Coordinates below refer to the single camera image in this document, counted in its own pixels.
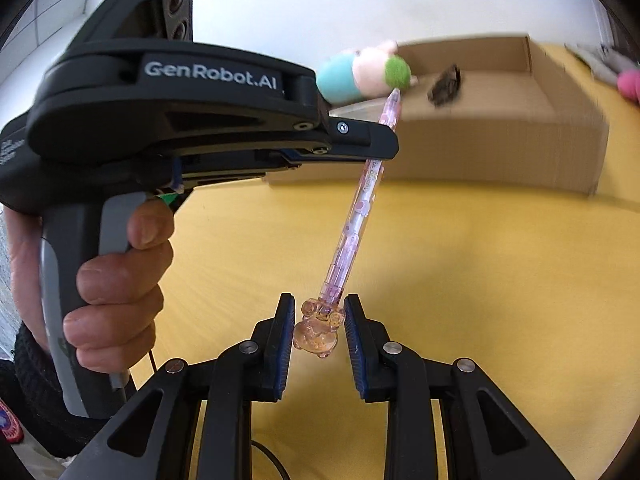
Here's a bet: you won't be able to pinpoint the black sunglasses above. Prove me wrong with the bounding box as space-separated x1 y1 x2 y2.
427 64 461 107

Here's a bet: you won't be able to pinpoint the pink teal plush pig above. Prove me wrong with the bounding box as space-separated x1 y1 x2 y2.
317 40 419 107

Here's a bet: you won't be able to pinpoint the pink bear-topped pen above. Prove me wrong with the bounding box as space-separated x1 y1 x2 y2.
290 86 404 360

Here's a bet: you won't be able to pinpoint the clear white phone case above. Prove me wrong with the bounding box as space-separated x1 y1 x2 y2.
330 99 385 122

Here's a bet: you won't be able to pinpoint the grey folded cloth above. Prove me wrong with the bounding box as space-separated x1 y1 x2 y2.
564 44 639 87

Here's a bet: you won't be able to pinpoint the person's left hand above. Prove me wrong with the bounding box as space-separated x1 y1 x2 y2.
4 198 175 374

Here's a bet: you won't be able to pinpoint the pink plush toy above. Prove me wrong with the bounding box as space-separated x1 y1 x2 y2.
616 70 640 103

